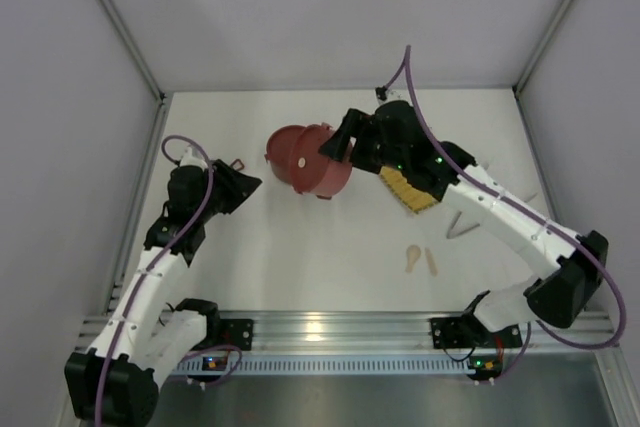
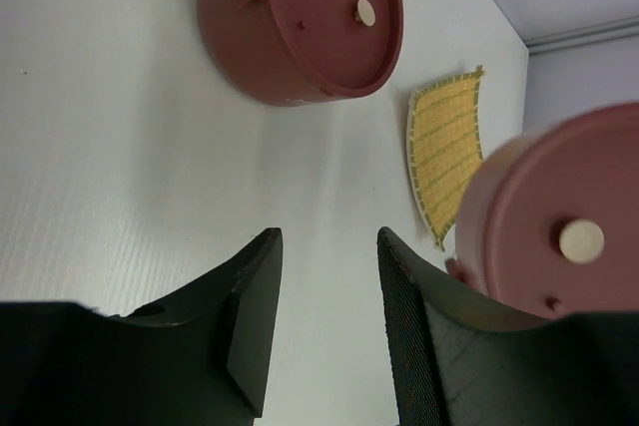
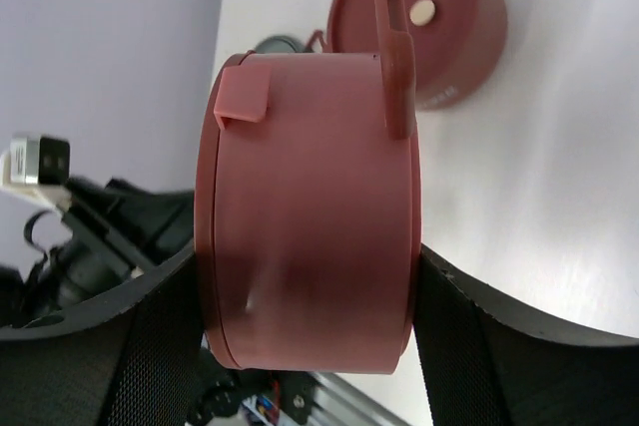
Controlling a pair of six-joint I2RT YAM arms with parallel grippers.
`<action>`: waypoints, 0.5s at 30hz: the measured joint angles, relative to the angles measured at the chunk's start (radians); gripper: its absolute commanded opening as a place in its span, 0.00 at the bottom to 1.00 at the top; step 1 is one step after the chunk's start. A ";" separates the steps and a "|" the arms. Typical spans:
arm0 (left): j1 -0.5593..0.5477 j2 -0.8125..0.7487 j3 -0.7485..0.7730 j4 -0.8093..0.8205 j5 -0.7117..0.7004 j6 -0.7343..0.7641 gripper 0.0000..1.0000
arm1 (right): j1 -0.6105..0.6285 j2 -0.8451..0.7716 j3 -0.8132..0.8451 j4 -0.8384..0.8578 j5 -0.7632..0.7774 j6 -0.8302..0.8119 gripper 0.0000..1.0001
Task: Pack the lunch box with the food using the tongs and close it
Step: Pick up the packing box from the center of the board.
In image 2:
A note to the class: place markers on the dark red steel-lined pot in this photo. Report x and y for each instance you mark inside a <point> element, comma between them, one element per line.
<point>240,36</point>

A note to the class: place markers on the dark red lid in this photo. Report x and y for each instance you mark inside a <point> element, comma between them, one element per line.
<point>346,48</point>
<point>564,226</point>

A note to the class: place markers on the bamboo serving mat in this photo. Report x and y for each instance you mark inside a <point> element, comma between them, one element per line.
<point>443,148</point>

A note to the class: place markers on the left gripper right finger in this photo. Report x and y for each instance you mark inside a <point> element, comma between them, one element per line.
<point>459,357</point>

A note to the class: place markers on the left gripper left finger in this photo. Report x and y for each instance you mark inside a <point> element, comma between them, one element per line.
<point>199,355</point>

